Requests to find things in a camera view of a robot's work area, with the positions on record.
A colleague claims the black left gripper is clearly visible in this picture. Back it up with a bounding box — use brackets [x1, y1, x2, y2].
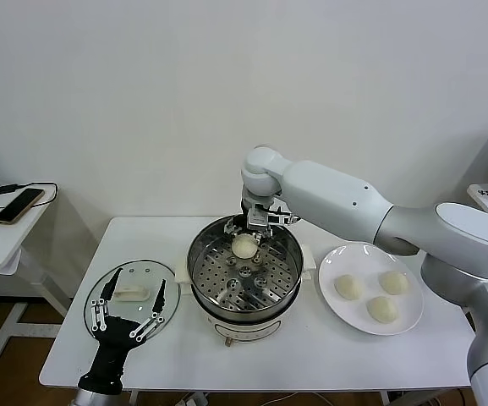
[77, 266, 167, 384]

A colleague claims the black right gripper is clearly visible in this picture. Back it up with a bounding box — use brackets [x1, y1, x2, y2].
[222, 197, 273, 250]

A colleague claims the round glass pot lid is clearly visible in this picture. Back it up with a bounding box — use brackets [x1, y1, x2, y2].
[83, 258, 181, 343]

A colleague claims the white steamed baozi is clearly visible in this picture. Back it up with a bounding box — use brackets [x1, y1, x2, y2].
[231, 234, 258, 260]
[365, 295, 399, 325]
[334, 273, 365, 302]
[378, 270, 411, 296]

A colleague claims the stainless steel steamer basket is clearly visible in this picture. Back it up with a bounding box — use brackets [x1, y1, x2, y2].
[186, 214, 304, 313]

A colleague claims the cream electric cooker base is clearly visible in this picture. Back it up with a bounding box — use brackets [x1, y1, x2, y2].
[173, 247, 317, 348]

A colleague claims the white power strip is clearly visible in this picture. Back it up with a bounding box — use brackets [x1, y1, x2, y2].
[175, 391, 209, 406]

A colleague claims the white round plate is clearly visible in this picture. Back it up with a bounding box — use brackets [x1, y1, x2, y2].
[317, 243, 425, 337]

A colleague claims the black smartphone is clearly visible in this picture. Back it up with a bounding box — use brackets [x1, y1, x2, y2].
[0, 188, 46, 225]

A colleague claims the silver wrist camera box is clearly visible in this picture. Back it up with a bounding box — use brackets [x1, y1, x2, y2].
[246, 210, 300, 238]

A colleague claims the black cable with adapter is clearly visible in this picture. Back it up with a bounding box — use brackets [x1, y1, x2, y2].
[0, 182, 58, 211]

